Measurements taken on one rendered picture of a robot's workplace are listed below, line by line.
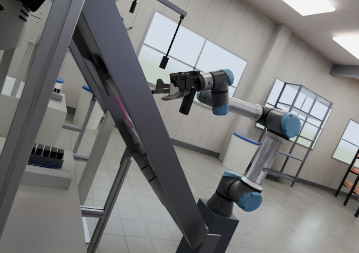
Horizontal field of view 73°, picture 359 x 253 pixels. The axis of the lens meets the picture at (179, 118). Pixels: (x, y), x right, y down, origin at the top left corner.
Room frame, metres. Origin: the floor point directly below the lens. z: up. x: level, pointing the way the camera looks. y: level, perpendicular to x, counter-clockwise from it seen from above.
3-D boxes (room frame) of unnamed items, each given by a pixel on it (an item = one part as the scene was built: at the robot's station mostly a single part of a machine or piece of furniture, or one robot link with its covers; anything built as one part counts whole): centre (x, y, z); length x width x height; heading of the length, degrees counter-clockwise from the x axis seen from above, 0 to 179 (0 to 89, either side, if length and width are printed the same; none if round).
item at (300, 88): (5.75, -2.52, 1.10); 1.15 x 0.48 x 2.19; 116
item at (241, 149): (5.16, -1.47, 0.36); 0.62 x 0.59 x 0.72; 26
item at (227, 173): (1.35, -0.41, 0.72); 0.13 x 0.12 x 0.14; 25
